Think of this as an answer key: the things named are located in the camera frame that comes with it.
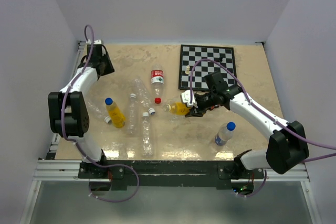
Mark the yellow tea bottle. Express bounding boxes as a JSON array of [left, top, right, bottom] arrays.
[[163, 102, 191, 115]]

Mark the blue cap Pepsi bottle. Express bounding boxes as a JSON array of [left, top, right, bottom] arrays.
[[214, 122, 236, 146]]

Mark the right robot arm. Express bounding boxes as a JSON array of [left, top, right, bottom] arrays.
[[181, 72, 309, 178]]

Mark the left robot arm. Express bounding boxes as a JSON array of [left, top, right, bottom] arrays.
[[48, 40, 114, 178]]

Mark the clear bottle far left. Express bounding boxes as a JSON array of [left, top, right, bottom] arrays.
[[83, 93, 112, 125]]

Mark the clear crushed bottle middle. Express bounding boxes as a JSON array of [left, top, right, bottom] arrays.
[[132, 77, 155, 115]]

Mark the red label clear bottle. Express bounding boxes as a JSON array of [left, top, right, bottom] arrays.
[[151, 63, 164, 104]]

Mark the upright clear bottle white cap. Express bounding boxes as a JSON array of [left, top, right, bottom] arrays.
[[127, 93, 138, 135]]

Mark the long clear crushed bottle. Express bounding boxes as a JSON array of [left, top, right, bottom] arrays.
[[141, 112, 154, 157]]

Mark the cartoon fridge magnet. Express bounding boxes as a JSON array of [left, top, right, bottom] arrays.
[[208, 105, 220, 111]]

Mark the white chess piece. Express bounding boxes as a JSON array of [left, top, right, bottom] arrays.
[[185, 66, 190, 75]]

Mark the black white chessboard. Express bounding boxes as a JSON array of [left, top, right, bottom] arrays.
[[178, 45, 237, 92]]

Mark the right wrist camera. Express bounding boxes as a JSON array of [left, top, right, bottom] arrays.
[[180, 90, 197, 108]]

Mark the black base frame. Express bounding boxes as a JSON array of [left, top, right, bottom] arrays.
[[78, 160, 264, 190]]

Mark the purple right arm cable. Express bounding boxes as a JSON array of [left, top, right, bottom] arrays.
[[190, 58, 336, 163]]

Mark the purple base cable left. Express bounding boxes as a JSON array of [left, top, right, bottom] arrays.
[[88, 165, 140, 204]]

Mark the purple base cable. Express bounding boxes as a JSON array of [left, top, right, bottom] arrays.
[[88, 165, 140, 204], [235, 170, 268, 198]]

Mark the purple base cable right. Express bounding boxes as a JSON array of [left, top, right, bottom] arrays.
[[235, 170, 268, 198]]

